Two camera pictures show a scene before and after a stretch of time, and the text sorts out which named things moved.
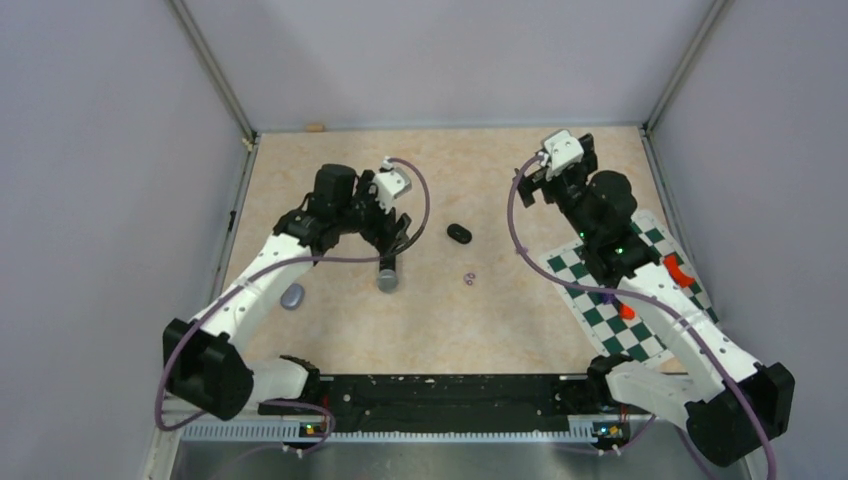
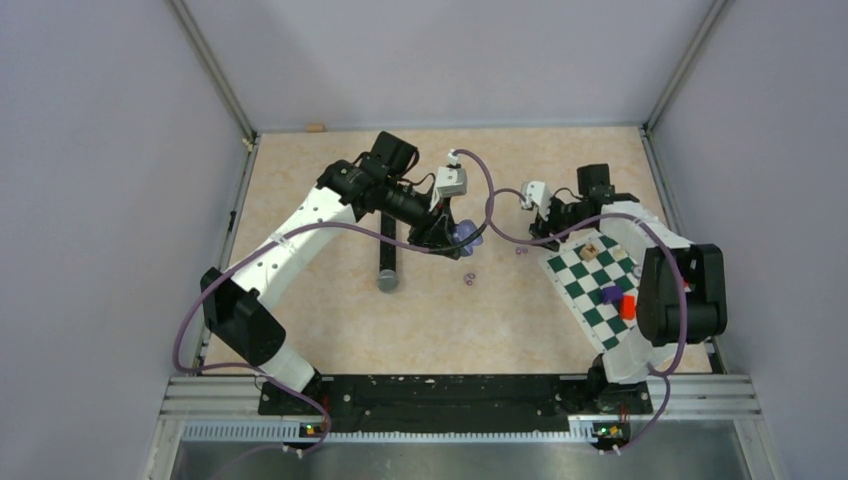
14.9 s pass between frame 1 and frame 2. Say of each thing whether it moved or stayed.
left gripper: moved
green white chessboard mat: stayed
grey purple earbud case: moved
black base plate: stayed
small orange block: stayed
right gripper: moved
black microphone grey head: stayed
